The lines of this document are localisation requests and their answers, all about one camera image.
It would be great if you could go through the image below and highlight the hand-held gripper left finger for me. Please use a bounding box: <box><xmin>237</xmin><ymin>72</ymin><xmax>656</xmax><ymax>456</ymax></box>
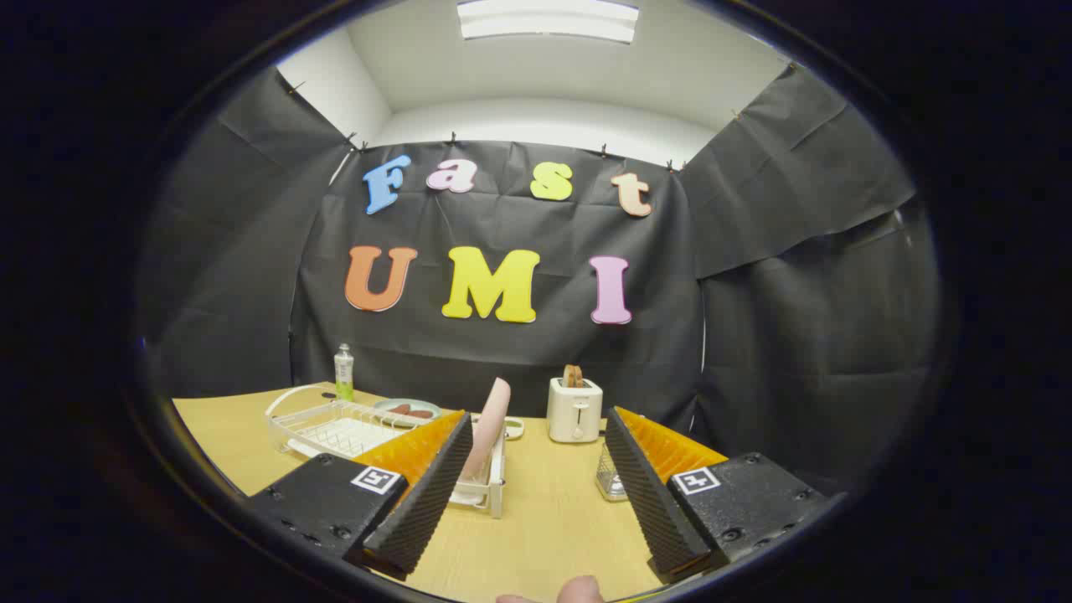
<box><xmin>249</xmin><ymin>410</ymin><xmax>475</xmax><ymax>580</ymax></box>

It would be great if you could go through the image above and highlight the white wire dish rack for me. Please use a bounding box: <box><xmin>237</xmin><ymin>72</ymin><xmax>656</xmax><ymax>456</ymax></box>
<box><xmin>265</xmin><ymin>384</ymin><xmax>508</xmax><ymax>518</ymax></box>

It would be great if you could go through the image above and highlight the black backdrop cloth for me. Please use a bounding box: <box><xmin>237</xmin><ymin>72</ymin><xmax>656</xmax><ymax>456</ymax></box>
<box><xmin>138</xmin><ymin>63</ymin><xmax>943</xmax><ymax>495</ymax></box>

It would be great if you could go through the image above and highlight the metal wire basket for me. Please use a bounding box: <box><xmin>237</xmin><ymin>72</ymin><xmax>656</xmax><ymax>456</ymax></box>
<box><xmin>595</xmin><ymin>442</ymin><xmax>629</xmax><ymax>503</ymax></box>

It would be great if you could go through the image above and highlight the pale blue plate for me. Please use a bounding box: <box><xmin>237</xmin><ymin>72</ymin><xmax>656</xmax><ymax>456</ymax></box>
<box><xmin>374</xmin><ymin>398</ymin><xmax>442</xmax><ymax>426</ymax></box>

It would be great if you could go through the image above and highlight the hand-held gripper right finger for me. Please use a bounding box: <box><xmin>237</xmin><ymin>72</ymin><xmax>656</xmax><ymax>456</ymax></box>
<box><xmin>605</xmin><ymin>407</ymin><xmax>828</xmax><ymax>585</ymax></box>

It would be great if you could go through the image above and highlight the ceiling light panel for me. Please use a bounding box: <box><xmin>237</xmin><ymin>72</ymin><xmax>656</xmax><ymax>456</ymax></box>
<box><xmin>456</xmin><ymin>0</ymin><xmax>640</xmax><ymax>44</ymax></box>

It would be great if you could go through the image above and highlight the pink plate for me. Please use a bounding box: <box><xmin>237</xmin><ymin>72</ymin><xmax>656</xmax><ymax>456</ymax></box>
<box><xmin>459</xmin><ymin>377</ymin><xmax>512</xmax><ymax>485</ymax></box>

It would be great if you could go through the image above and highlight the cream toaster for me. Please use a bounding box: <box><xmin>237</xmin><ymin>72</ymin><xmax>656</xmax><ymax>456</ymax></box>
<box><xmin>547</xmin><ymin>377</ymin><xmax>604</xmax><ymax>444</ymax></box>

